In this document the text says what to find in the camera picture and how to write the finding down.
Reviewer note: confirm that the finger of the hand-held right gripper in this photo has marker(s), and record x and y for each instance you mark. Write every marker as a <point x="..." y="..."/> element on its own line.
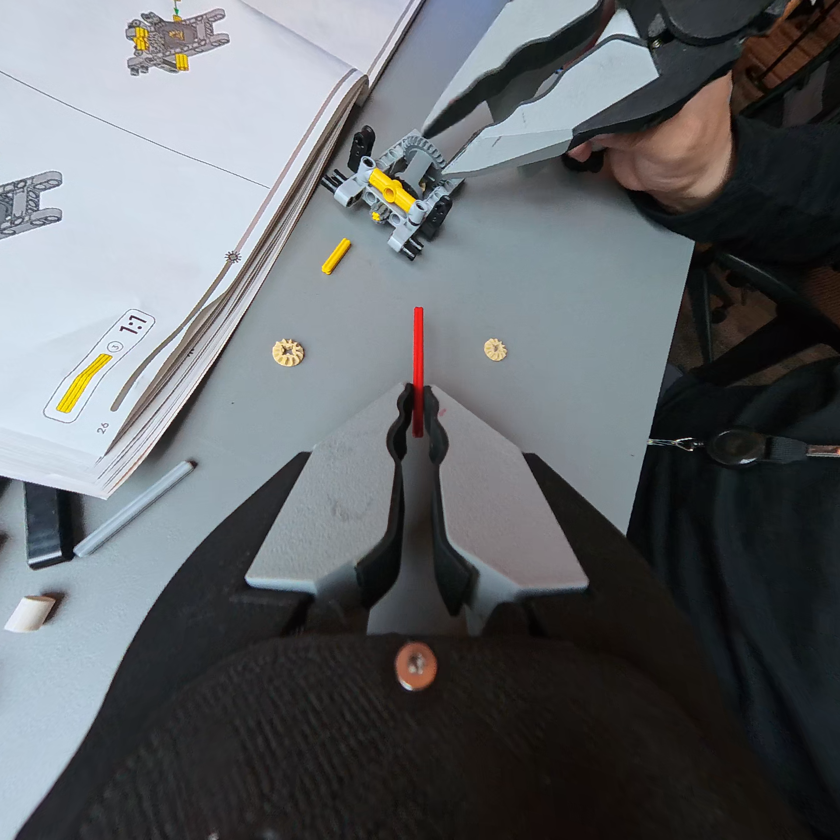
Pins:
<point x="564" y="111"/>
<point x="518" y="39"/>

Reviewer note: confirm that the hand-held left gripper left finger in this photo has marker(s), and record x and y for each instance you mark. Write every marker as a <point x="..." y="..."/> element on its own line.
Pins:
<point x="328" y="512"/>

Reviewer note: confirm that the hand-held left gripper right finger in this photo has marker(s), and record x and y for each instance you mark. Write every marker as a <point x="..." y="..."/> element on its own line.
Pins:
<point x="505" y="518"/>

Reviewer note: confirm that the grey lego differential piece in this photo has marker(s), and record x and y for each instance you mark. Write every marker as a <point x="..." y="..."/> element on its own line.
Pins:
<point x="417" y="172"/>

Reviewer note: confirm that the tan lego bevel gear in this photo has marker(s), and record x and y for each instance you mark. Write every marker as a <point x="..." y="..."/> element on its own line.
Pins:
<point x="287" y="353"/>
<point x="496" y="349"/>

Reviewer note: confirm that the red lego axle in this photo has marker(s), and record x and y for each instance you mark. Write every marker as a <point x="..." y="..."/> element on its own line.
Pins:
<point x="418" y="354"/>

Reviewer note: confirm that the grey lego frame assembly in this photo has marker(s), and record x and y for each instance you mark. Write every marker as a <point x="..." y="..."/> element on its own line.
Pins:
<point x="354" y="191"/>

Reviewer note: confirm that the person's right forearm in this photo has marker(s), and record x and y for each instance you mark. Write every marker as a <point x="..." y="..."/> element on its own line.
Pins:
<point x="774" y="190"/>

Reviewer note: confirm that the light grey lego axle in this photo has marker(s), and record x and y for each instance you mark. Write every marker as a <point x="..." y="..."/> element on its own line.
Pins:
<point x="134" y="508"/>

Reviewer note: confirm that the short yellow lego axle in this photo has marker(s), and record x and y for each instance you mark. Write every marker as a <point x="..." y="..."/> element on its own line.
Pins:
<point x="336" y="256"/>

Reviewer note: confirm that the black lego piece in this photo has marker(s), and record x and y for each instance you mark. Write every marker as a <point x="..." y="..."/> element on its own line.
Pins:
<point x="46" y="525"/>

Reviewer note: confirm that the white lego bush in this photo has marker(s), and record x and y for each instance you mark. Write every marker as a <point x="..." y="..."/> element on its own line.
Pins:
<point x="29" y="613"/>

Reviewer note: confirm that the lego instruction booklet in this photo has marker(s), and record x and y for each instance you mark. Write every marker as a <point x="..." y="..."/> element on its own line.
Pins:
<point x="164" y="229"/>

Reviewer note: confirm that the person's right hand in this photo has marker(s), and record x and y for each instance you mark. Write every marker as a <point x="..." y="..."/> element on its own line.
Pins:
<point x="682" y="157"/>

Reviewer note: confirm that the black badge reel with clip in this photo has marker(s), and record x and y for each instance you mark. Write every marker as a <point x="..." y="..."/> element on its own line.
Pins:
<point x="735" y="448"/>

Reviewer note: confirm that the black office chair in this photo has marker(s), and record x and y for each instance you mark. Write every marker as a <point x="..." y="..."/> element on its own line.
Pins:
<point x="768" y="295"/>

